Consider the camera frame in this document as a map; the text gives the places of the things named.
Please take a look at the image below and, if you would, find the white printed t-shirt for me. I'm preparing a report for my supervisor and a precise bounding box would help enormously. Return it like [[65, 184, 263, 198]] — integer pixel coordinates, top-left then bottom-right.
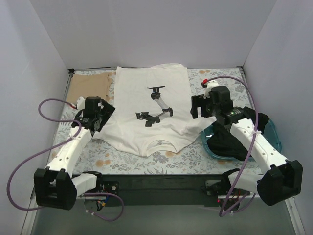
[[94, 64, 216, 157]]

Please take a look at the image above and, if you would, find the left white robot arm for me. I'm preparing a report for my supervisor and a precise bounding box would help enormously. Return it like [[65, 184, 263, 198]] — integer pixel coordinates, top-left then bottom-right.
[[34, 96, 115, 210]]

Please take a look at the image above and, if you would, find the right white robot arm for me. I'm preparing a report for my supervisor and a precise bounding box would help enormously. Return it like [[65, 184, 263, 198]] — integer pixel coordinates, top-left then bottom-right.
[[191, 86, 303, 206]]

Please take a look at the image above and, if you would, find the folded tan t-shirt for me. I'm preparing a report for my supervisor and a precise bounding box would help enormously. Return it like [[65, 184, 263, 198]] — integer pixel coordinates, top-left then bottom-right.
[[66, 72, 113, 103]]

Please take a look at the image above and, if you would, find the black t-shirt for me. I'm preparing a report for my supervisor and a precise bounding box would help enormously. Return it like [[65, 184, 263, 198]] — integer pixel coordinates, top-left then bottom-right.
[[207, 106, 269, 161]]

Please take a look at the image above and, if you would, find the teal plastic basket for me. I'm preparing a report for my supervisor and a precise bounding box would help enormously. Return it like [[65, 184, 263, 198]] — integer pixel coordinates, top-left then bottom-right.
[[201, 119, 282, 161]]

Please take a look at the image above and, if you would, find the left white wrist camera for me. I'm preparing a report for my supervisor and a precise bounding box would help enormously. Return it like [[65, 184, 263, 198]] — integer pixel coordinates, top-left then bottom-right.
[[71, 96, 86, 110]]

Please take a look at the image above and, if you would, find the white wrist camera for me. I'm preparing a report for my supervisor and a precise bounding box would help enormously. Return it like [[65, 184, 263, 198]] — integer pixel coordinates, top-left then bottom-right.
[[71, 96, 86, 110], [201, 79, 219, 99]]

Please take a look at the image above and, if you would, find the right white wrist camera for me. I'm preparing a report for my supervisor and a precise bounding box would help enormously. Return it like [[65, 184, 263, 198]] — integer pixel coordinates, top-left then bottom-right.
[[201, 79, 219, 99]]

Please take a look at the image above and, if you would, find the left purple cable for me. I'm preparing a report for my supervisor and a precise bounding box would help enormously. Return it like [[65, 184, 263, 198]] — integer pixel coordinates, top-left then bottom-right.
[[6, 98, 125, 222]]

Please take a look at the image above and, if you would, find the purple cable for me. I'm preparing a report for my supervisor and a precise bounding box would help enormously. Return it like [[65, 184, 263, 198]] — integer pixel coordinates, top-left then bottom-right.
[[6, 98, 125, 222], [207, 76, 260, 218]]

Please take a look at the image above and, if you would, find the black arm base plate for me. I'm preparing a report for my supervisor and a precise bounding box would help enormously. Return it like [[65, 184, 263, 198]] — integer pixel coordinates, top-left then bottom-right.
[[80, 174, 242, 211]]

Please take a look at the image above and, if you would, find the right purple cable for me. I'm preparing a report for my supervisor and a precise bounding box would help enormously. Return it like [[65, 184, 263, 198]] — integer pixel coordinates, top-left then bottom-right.
[[207, 76, 260, 218]]

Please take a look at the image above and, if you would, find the aluminium frame rail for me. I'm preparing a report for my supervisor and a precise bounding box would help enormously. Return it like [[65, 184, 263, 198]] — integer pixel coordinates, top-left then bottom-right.
[[22, 191, 305, 235]]

